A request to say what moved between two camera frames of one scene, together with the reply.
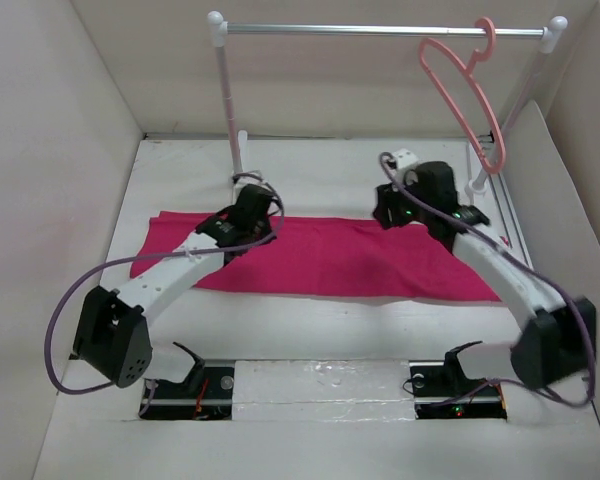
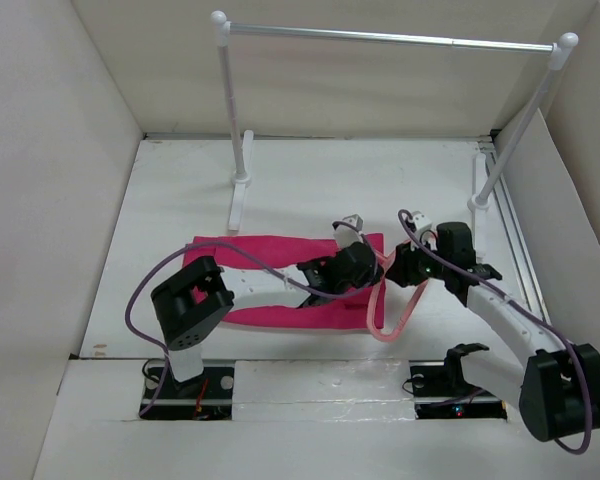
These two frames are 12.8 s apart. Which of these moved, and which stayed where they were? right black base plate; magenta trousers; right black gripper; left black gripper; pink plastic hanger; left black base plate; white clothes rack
Moved: right black gripper; magenta trousers; white clothes rack; left black gripper; pink plastic hanger
Stayed: right black base plate; left black base plate
